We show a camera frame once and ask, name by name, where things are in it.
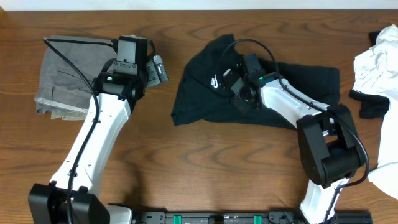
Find black Nike t-shirt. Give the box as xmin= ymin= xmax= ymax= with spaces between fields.
xmin=171 ymin=34 xmax=340 ymax=129

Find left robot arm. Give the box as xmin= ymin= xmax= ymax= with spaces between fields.
xmin=28 ymin=35 xmax=168 ymax=224

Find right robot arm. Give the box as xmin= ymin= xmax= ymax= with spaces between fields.
xmin=221 ymin=54 xmax=372 ymax=223

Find folded grey shorts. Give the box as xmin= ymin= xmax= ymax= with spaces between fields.
xmin=34 ymin=35 xmax=116 ymax=120

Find black garment under white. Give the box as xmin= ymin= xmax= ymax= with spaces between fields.
xmin=349 ymin=29 xmax=397 ymax=119

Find white crumpled garment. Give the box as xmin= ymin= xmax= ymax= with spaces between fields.
xmin=353 ymin=24 xmax=397 ymax=199

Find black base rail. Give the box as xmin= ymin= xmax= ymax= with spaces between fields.
xmin=131 ymin=210 xmax=373 ymax=224

